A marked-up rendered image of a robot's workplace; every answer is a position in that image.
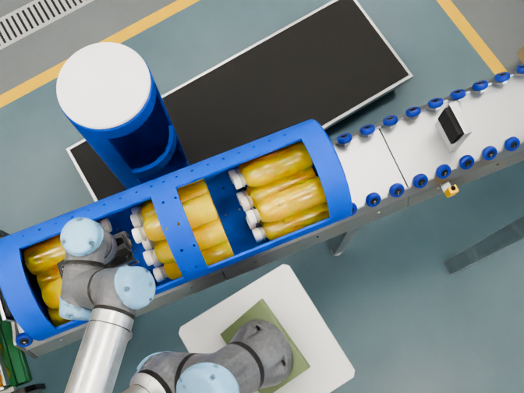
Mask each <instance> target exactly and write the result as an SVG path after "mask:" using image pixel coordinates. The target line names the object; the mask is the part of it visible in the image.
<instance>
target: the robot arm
mask: <svg viewBox="0 0 524 393"><path fill-rule="evenodd" d="M122 235H124V236H122ZM128 237H130V235H129V234H128V233H127V232H125V231H123V232H120V233H118V234H115V235H111V234H110V233H109V232H107V231H106V230H105V229H104V228H102V227H101V226H100V225H99V224H98V223H97V222H96V221H93V220H91V219H89V218H83V217H81V218H74V219H72V220H70V221H68V222H67V223H66V224H65V226H64V227H63V229H62V231H61V235H60V239H61V243H62V246H63V247H64V249H65V259H64V260H61V261H60V262H58V263H57V267H58V271H59V274H60V276H61V279H62V288H61V295H60V296H59V300H60V304H59V316H60V317H61V318H63V319H66V320H88V321H89V322H88V325H87V328H86V330H85V333H84V336H83V340H82V342H81V345H80V349H79V352H78V354H77V357H76V360H75V363H74V365H73V369H72V372H71V374H70V377H69V381H68V384H67V386H66V389H65V392H64V393H112V391H113V388H114V385H115V381H116V378H117V375H118V372H119V368H120V365H121V362H122V358H123V355H124V352H125V350H126V345H127V342H128V340H129V335H130V332H131V330H132V327H133V322H134V319H135V316H136V312H137V310H138V309H140V308H143V307H145V306H147V305H148V304H149V303H150V301H151V300H152V299H153V298H154V294H155V289H156V287H155V281H154V277H153V276H152V274H151V273H150V272H149V271H148V270H147V269H146V268H144V267H131V266H133V265H135V264H138V263H139V261H138V260H136V259H135V258H134V256H133V252H132V249H131V247H133V245H132V243H131V241H130V239H129V238H128ZM133 261H136V262H134V263H132V264H129V263H130V262H133ZM125 264H127V265H129V266H123V265H125ZM292 367H293V354H292V349H291V346H290V344H289V341H288V339H287V338H286V337H285V335H284V334H283V333H282V332H281V331H280V330H279V329H278V328H277V327H276V326H275V325H273V324H272V323H270V322H268V321H266V320H251V321H249V322H248V323H246V324H244V325H243V326H242V327H241V328H240V329H239V330H238V331H237V332H236V333H235V335H234V337H233V338H232V340H231V341H230V342H229V343H228V344H227V345H226V346H224V347H222V348H221V349H219V350H218V351H216V352H213V353H191V352H171V351H164V352H156V353H153V354H151V355H149V356H147V357H146V358H145V359H143V360H142V361H141V363H140V364H139V366H138V367H137V368H136V369H137V372H136V373H135V374H134V376H133V377H132V378H131V381H130V384H129V388H128V389H126V390H125V391H124V392H123V393H254V392H256V391H257V390H259V389H261V388H268V387H272V386H275V385H277V384H280V383H281V382H282V381H283V380H284V379H286V378H287V377H288V376H289V374H290V373H291V371H292Z"/></svg>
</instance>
